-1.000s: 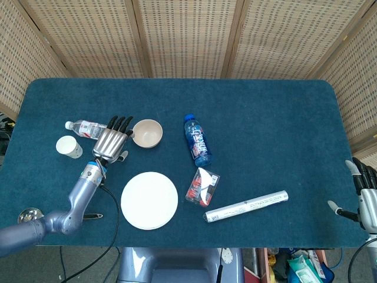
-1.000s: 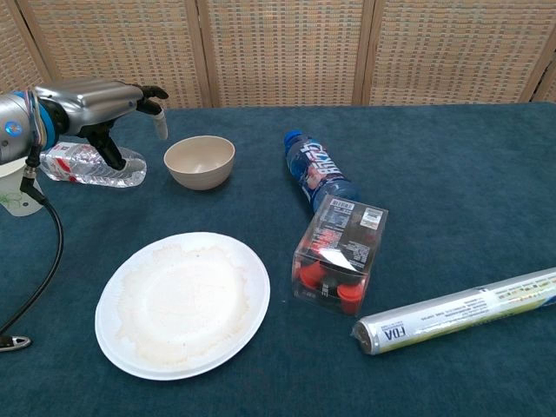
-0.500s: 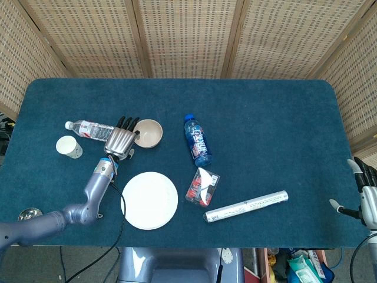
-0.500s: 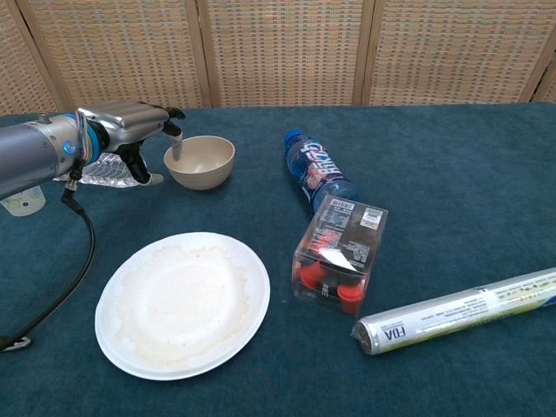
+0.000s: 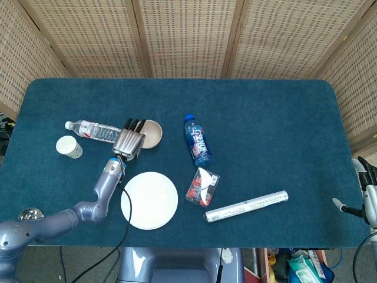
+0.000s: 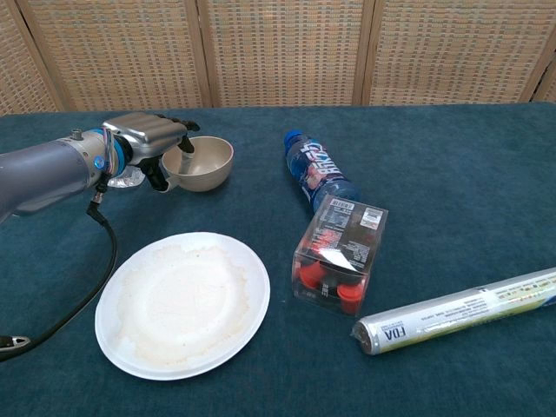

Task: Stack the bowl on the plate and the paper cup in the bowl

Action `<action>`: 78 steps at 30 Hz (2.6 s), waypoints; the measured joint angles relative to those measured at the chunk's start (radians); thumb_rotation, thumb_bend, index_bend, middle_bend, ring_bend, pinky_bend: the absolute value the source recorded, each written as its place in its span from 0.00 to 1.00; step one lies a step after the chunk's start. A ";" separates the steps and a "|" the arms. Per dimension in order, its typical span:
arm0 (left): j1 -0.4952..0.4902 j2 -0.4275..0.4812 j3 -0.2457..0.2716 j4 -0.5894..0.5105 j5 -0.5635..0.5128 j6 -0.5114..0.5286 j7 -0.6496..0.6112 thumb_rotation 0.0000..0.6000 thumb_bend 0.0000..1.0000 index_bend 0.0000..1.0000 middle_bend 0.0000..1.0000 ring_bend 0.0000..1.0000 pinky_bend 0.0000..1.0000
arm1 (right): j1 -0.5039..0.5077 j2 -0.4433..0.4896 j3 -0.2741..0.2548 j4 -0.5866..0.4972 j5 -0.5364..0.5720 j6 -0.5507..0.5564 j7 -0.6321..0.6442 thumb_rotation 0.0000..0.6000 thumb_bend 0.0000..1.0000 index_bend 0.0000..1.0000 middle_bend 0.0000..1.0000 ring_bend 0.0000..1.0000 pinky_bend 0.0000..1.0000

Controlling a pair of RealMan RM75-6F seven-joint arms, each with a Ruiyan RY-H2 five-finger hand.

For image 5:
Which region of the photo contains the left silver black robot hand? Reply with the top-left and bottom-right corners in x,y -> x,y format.
113,117 -> 147,162

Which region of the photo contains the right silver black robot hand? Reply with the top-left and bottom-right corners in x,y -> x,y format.
332,157 -> 377,229

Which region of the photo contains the small beige bowl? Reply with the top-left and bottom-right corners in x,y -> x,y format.
134,119 -> 163,149

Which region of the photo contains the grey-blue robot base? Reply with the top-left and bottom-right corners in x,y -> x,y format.
117,246 -> 245,283

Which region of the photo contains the transparent water bottle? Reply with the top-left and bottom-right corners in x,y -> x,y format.
65,120 -> 123,144

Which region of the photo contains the white paper cup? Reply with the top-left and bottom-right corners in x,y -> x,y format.
55,135 -> 84,160

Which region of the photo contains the white round plate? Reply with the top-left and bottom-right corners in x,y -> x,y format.
120,171 -> 179,231

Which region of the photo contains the blue drink bottle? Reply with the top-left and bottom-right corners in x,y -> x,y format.
183,114 -> 213,167

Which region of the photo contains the white red product box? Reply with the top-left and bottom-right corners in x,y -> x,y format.
306,249 -> 328,279

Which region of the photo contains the red white black packet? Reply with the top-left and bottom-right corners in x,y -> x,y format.
185,167 -> 221,207

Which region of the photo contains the green wet wipes packet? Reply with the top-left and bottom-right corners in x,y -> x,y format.
287,255 -> 322,283

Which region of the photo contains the bamboo folding screen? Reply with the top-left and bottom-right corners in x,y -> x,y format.
0,0 -> 377,195

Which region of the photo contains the pink storage crate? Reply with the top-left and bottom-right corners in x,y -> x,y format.
254,247 -> 330,283

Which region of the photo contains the teal blue table mat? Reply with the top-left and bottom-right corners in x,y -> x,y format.
0,78 -> 371,248

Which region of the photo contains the silver foil roll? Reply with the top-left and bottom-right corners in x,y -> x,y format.
203,190 -> 289,223

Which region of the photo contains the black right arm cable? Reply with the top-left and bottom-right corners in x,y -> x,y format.
354,231 -> 377,277

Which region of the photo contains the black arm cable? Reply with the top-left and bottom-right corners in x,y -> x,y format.
69,156 -> 133,283
354,231 -> 377,277

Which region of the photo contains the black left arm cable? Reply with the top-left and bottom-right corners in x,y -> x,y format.
69,156 -> 133,283

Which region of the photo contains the metal ladle black handle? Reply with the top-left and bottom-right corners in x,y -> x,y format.
17,208 -> 45,221

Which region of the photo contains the black equipment with cables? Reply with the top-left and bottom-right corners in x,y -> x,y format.
0,111 -> 15,157

